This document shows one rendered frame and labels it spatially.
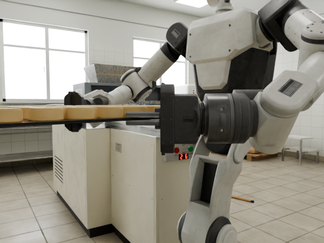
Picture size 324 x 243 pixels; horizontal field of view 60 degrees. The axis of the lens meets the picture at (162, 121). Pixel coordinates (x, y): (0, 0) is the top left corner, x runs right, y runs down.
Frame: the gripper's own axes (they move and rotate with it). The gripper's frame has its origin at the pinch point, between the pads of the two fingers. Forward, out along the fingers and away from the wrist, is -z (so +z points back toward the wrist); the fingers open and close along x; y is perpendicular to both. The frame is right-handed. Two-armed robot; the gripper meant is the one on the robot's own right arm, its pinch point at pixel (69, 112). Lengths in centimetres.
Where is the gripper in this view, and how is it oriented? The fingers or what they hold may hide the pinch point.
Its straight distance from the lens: 88.0
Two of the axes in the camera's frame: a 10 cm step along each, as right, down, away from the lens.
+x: 0.0, -10.0, -0.6
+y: 10.0, 0.0, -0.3
